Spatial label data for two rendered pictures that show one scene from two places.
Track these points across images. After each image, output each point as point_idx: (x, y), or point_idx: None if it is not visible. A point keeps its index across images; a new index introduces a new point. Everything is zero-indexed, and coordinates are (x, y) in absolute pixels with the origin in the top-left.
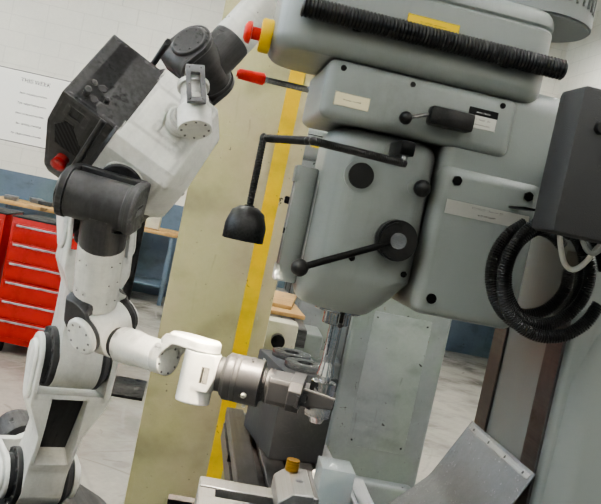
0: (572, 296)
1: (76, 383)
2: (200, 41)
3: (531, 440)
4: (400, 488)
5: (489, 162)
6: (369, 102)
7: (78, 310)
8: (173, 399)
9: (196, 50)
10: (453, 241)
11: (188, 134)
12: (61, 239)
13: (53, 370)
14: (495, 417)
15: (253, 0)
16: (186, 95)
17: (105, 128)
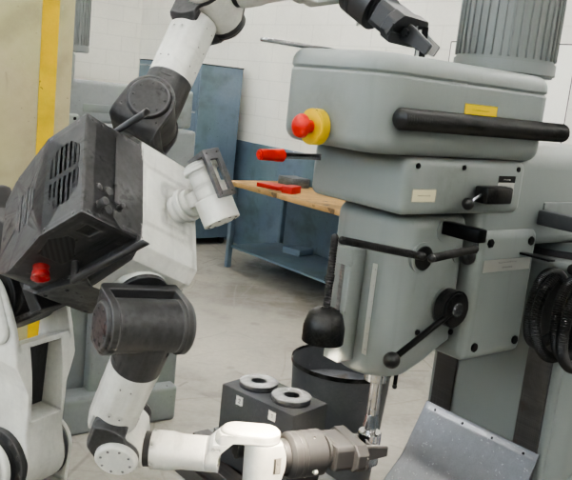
0: None
1: (41, 479)
2: (167, 99)
3: (526, 427)
4: (166, 387)
5: (505, 218)
6: (435, 192)
7: (113, 436)
8: None
9: (166, 111)
10: (487, 294)
11: (212, 226)
12: (3, 336)
13: (23, 479)
14: (462, 400)
15: (191, 33)
16: (207, 185)
17: (124, 238)
